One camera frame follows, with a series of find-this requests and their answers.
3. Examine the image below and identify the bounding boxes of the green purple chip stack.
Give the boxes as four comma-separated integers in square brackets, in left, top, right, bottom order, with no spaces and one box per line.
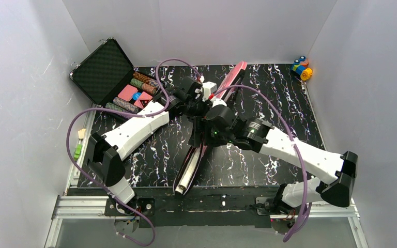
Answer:
[105,102,135,122]

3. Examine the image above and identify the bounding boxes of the aluminium rail frame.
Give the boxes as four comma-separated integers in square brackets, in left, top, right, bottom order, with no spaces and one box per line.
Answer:
[44,102,369,248]

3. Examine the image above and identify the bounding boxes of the green clip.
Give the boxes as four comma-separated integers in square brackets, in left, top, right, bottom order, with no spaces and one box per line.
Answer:
[73,144,82,161]

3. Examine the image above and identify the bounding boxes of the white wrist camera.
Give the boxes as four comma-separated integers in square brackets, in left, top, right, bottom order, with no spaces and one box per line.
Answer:
[209,97,227,108]
[202,82,217,101]

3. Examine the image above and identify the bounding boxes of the blue dealer chip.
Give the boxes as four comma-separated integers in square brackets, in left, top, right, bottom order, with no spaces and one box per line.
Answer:
[133,92,142,102]

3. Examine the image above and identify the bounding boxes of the pink racket bag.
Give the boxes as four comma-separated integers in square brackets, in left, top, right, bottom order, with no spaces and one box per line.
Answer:
[173,61,247,195]

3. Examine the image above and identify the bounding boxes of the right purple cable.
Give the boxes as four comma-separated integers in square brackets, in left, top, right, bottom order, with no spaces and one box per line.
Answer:
[212,85,313,243]

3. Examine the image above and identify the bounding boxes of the purple patterned chip stack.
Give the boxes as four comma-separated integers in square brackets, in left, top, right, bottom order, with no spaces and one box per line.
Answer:
[113,97,141,114]

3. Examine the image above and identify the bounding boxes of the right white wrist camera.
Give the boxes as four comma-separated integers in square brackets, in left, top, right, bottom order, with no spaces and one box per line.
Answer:
[209,97,227,108]

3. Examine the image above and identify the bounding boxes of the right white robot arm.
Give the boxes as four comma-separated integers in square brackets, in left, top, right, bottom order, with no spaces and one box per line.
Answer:
[191,105,358,208]

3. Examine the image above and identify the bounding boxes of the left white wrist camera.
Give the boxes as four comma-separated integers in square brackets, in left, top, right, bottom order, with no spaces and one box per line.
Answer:
[202,82,217,101]

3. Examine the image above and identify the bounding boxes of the beige clip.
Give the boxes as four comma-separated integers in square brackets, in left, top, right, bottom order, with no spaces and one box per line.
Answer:
[78,129,86,140]

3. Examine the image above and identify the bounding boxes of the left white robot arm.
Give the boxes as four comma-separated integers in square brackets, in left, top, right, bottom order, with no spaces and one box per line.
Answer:
[86,77,217,204]

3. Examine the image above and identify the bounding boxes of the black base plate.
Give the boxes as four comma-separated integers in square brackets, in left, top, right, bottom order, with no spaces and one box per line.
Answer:
[105,186,299,228]

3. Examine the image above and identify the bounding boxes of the black poker chip case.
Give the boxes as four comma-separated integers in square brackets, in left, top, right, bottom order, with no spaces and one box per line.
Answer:
[69,37,167,125]

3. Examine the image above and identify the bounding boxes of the pink card deck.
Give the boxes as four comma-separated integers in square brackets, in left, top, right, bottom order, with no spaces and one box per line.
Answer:
[118,85,139,102]
[134,92,152,109]

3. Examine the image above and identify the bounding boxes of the brown striped chip stack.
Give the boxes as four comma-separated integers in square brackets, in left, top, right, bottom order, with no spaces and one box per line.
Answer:
[133,71,160,89]

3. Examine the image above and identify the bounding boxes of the colourful toy blocks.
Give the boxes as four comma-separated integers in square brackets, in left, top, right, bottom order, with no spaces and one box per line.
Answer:
[291,56,313,81]

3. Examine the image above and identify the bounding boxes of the green red chip stack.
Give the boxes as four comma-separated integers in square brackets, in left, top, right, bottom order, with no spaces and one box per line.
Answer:
[130,79,158,96]

